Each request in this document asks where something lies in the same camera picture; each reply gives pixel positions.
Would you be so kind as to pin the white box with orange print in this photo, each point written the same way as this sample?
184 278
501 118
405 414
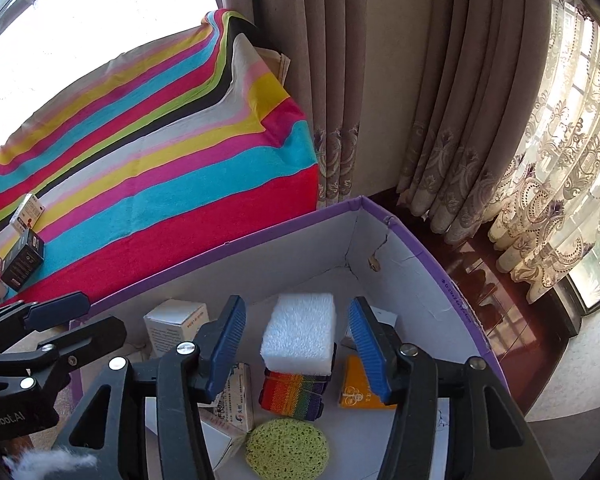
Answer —
27 210

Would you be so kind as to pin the small printed white box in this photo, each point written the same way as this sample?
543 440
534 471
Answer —
235 400

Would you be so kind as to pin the black box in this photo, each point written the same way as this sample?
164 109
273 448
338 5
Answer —
25 260

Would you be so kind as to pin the plain white box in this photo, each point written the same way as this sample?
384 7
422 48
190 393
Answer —
220 442

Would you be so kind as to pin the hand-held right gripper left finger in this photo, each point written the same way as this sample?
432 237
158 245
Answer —
227 345

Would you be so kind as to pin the striped colourful blanket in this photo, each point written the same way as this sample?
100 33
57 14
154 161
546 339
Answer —
155 135

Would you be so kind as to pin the white fluff tuft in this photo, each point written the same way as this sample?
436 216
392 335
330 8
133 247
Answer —
50 465

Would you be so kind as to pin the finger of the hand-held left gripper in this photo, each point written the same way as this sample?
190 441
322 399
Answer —
60 306
92 337

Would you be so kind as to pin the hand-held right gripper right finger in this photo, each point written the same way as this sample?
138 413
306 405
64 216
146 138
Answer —
370 350

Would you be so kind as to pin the purple-edged cardboard storage box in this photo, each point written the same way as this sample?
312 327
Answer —
410 280

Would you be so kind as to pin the white foam block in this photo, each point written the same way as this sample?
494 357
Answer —
297 335

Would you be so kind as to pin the small silver box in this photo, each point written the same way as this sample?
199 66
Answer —
382 317

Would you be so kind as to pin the sheer lace curtain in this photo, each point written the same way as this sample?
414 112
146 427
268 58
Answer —
565 170

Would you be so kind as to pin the round green sponge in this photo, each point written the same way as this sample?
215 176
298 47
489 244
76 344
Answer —
287 447

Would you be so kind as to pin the orange soap bar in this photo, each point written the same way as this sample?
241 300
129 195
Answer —
352 385

